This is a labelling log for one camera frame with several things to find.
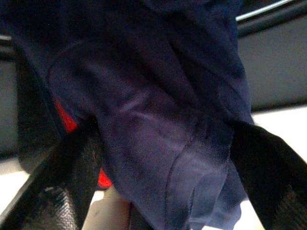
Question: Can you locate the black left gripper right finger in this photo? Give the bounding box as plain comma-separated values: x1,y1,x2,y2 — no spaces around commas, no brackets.
230,122,307,230

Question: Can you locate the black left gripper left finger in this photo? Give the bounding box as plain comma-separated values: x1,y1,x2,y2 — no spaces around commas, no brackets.
0,119,104,230

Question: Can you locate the navy shirt with red trim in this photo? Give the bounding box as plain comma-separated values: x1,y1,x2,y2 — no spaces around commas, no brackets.
0,0,254,230

